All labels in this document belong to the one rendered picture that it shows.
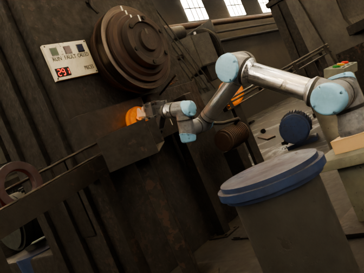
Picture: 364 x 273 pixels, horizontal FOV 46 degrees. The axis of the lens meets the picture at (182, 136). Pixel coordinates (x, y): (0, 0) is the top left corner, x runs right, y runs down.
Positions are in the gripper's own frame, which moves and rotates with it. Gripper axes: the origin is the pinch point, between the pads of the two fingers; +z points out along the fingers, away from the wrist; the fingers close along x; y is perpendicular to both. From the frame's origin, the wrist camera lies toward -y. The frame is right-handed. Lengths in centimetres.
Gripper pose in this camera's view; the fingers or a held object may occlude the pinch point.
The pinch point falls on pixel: (137, 118)
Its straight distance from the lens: 218.5
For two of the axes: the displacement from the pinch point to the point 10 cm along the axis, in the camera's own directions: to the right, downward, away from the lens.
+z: -7.8, 0.5, 6.2
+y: -2.1, -9.6, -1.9
